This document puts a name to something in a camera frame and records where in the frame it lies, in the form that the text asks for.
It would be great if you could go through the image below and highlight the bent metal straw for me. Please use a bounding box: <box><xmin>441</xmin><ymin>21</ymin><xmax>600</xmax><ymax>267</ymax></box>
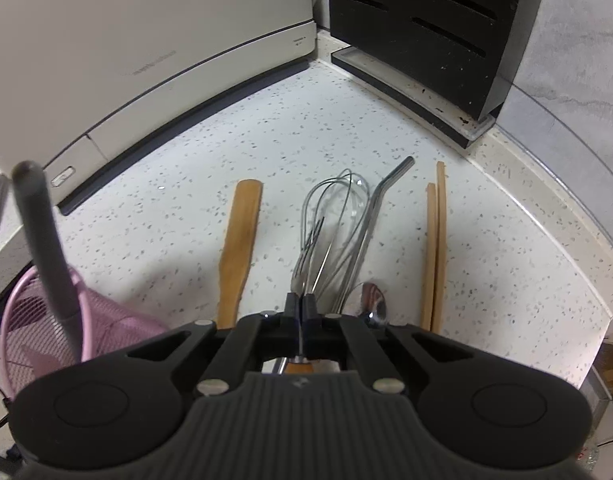
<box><xmin>333</xmin><ymin>156</ymin><xmax>416</xmax><ymax>313</ymax></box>

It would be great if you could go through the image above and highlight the metal spoon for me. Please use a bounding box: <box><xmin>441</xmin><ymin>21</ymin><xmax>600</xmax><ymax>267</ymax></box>
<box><xmin>346</xmin><ymin>282</ymin><xmax>389</xmax><ymax>328</ymax></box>

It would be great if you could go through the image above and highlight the wire whisk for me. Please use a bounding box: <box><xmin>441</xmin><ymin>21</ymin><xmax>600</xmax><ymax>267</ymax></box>
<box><xmin>300</xmin><ymin>170</ymin><xmax>374</xmax><ymax>312</ymax></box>

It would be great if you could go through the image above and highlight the wooden spatula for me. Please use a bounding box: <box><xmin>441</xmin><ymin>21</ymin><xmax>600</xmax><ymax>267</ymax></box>
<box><xmin>215</xmin><ymin>179</ymin><xmax>264</xmax><ymax>331</ymax></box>

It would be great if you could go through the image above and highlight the grey peeler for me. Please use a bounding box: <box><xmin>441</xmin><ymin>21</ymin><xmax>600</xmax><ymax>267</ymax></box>
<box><xmin>10</xmin><ymin>160</ymin><xmax>84</xmax><ymax>363</ymax></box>

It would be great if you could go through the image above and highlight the black knife block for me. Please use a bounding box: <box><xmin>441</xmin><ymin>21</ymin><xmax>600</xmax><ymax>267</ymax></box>
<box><xmin>327</xmin><ymin>0</ymin><xmax>552</xmax><ymax>150</ymax></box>

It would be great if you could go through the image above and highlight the wooden chopstick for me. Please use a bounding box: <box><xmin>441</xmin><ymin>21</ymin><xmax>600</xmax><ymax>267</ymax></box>
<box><xmin>419</xmin><ymin>183</ymin><xmax>438</xmax><ymax>332</ymax></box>
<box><xmin>432</xmin><ymin>161</ymin><xmax>450</xmax><ymax>334</ymax></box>

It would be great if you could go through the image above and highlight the metal fork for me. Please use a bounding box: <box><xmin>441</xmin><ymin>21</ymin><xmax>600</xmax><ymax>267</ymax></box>
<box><xmin>290</xmin><ymin>216</ymin><xmax>332</xmax><ymax>376</ymax></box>

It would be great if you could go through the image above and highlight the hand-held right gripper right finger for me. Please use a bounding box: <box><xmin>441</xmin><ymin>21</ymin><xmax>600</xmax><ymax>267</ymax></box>
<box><xmin>302</xmin><ymin>292</ymin><xmax>475</xmax><ymax>396</ymax></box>

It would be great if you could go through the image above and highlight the pink mesh utensil holder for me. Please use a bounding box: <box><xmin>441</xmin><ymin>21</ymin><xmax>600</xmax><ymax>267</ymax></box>
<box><xmin>0</xmin><ymin>265</ymin><xmax>170</xmax><ymax>401</ymax></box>

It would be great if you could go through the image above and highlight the white countertop appliance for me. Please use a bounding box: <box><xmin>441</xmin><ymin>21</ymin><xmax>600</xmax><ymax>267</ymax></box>
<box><xmin>0</xmin><ymin>0</ymin><xmax>318</xmax><ymax>216</ymax></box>

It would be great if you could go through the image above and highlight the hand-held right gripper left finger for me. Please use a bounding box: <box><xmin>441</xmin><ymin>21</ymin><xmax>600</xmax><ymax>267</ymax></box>
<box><xmin>126</xmin><ymin>292</ymin><xmax>302</xmax><ymax>396</ymax></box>

